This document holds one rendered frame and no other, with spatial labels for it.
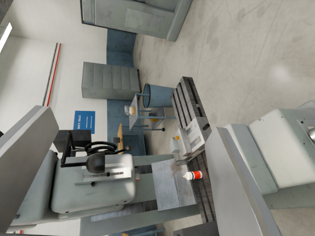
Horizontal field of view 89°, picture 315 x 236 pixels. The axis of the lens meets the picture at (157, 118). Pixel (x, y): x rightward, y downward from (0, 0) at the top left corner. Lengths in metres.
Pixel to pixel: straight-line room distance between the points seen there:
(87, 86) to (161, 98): 3.30
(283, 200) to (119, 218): 1.16
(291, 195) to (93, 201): 1.30
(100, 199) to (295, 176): 0.78
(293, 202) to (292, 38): 1.26
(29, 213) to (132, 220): 0.65
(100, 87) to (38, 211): 5.22
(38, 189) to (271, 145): 0.95
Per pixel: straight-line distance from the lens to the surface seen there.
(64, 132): 1.14
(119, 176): 0.70
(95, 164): 0.59
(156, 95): 2.94
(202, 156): 0.96
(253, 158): 0.89
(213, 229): 0.95
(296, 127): 0.90
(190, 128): 0.90
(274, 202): 1.65
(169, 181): 1.23
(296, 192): 1.53
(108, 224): 1.18
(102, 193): 0.72
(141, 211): 1.21
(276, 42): 1.89
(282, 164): 0.89
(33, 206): 0.71
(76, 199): 0.73
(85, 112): 5.97
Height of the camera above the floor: 1.47
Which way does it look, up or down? 20 degrees down
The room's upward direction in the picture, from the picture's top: 89 degrees counter-clockwise
